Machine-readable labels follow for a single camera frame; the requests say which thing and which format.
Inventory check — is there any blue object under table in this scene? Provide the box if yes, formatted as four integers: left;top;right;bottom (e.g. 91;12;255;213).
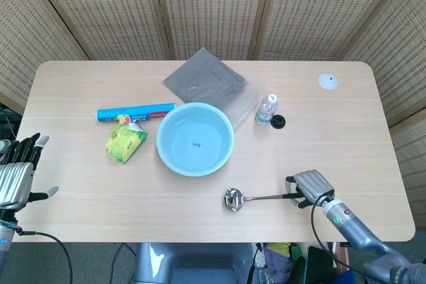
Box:
334;269;357;284

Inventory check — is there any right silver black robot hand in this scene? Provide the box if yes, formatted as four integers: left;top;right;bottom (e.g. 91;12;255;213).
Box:
284;170;335;210

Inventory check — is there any black equipment beside table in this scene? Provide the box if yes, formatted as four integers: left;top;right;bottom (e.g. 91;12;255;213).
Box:
0;102;23;141

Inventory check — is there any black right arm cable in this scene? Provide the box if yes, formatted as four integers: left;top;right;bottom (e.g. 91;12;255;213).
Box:
310;193;367;270

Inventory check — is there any steel ladle with black handle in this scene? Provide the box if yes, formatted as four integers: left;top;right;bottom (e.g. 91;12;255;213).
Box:
224;188;300;213

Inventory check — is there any grey cloth in plastic bag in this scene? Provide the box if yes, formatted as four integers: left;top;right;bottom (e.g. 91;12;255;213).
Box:
162;47;260;130

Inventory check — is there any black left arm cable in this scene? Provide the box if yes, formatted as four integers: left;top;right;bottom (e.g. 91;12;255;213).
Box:
0;219;74;284

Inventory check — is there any clear plastic water bottle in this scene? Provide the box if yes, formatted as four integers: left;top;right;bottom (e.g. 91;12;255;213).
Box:
255;93;279;124

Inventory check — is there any black box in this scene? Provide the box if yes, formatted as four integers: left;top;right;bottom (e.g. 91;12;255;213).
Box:
305;245;335;284

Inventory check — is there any light blue plastic basin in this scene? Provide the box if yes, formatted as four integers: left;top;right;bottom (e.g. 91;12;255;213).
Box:
155;102;235;177

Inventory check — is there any grey robot base body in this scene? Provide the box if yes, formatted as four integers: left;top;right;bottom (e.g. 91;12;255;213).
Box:
132;242;257;284

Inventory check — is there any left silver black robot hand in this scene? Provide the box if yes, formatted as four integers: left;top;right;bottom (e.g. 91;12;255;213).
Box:
0;133;60;212

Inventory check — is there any white table cable grommet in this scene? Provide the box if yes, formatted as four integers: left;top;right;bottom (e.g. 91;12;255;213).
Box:
318;72;338;90

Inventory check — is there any blue cling film roll box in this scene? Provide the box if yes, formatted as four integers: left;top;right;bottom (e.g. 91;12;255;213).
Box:
96;102;177;124

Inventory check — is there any round black plastic cap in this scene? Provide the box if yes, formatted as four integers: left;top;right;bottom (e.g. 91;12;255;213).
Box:
270;114;287;129

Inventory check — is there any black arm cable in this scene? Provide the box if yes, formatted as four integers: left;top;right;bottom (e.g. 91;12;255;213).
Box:
0;219;74;284
310;193;367;270

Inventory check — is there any yellow green object under table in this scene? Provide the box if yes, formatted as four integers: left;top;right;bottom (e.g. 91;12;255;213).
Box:
268;242;291;255

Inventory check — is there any woven wooden folding screen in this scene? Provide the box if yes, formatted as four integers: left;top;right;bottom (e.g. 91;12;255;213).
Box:
0;0;426;231

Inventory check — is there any yellow-green snack bag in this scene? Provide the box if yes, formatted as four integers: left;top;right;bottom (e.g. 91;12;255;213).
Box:
105;120;148;165

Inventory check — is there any purple bag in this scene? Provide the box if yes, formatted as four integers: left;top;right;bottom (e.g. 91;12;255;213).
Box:
265;247;296;282

